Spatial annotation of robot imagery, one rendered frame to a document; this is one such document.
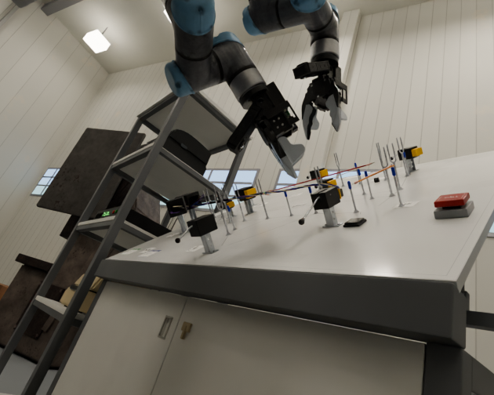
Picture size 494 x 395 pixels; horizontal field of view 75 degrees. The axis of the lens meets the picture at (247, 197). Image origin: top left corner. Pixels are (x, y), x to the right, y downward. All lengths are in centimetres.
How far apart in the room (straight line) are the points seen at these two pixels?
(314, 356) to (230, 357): 19
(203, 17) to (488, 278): 376
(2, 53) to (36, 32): 108
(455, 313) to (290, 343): 26
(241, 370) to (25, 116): 960
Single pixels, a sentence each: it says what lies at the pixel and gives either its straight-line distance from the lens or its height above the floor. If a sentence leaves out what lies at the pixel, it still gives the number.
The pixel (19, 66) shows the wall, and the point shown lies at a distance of 1019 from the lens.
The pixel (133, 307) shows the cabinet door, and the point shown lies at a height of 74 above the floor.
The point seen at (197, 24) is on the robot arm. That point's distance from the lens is 64.
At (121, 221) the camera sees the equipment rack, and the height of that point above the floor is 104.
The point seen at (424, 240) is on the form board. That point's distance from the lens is 62.
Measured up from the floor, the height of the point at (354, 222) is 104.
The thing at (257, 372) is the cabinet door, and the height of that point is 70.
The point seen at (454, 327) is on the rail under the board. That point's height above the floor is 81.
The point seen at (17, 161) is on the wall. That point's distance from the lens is 982.
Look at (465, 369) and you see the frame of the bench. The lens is 50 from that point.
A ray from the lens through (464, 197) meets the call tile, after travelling 72.
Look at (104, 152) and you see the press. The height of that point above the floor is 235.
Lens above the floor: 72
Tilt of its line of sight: 25 degrees up
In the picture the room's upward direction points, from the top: 19 degrees clockwise
